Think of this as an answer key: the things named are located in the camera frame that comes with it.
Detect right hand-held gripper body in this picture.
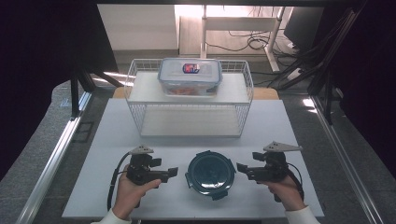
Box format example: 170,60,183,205
251,140,304,185

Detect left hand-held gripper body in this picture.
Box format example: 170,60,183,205
125,144,164,187

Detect round dark lidded container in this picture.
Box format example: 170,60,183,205
184,149,237,202

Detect white wire rack shelf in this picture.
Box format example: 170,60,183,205
123,58,255,139

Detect clear rectangular food container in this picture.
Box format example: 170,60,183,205
157,57,224,97

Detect person's left hand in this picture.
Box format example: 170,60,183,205
111,163,163,220

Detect person's right hand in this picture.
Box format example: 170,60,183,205
257,177,306,213

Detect wooden board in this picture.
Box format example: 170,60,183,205
111,86,280,101

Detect white power strip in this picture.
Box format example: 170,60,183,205
285,67,303,81

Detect black metal stand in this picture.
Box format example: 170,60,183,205
307,0,368,126
68,60,125,121

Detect dark curtain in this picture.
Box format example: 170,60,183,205
338,0,396,180
0,0,120,182

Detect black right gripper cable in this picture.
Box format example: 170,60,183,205
274,162,305,203

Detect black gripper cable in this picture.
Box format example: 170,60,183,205
106,151,133,213
274,162,305,203

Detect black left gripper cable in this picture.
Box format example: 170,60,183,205
106,151,133,213

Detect aluminium rail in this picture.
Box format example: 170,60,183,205
14,91,93,224
310,95,385,224

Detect black floor cables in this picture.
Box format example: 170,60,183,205
205,29,302,54

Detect white desk frame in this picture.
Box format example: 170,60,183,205
199,4,287,74

